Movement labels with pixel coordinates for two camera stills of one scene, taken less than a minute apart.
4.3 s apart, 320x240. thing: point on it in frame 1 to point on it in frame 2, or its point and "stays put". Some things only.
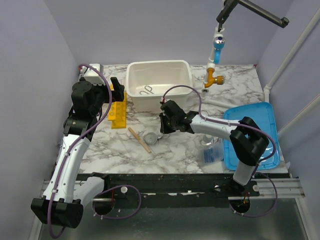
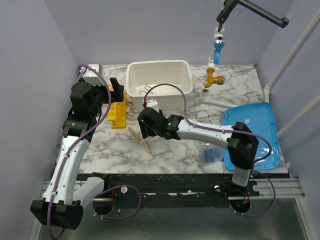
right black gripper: x=164 y=129 to x=143 y=126
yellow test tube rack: x=117 y=112 stays put
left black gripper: x=119 y=89 stays put
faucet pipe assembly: x=210 y=78 stays put
